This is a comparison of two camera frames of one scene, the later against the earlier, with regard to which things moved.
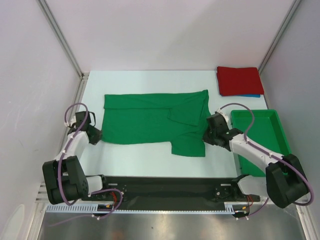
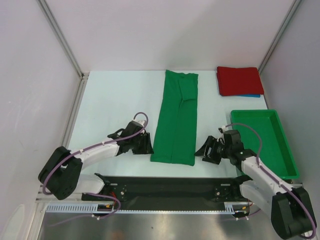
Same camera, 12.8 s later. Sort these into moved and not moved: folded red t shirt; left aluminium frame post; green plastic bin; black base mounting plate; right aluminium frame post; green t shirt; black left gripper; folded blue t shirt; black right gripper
Moved: green t shirt; black left gripper; black right gripper
Not moved: folded red t shirt; black base mounting plate; green plastic bin; left aluminium frame post; folded blue t shirt; right aluminium frame post
